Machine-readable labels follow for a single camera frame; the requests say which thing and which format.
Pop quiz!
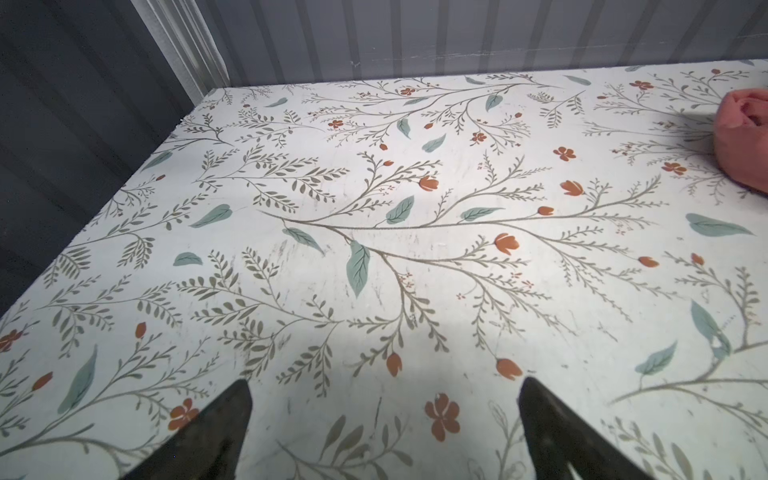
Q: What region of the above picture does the dusty rose cloth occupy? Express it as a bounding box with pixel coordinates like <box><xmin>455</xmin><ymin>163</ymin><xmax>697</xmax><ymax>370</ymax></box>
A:
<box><xmin>714</xmin><ymin>89</ymin><xmax>767</xmax><ymax>194</ymax></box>

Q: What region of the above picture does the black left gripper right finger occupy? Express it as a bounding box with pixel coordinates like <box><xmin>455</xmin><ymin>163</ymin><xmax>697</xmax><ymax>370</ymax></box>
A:
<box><xmin>518</xmin><ymin>377</ymin><xmax>650</xmax><ymax>480</ymax></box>

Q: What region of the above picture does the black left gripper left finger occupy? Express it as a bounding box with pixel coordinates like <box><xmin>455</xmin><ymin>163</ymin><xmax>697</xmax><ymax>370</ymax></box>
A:
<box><xmin>123</xmin><ymin>379</ymin><xmax>253</xmax><ymax>480</ymax></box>

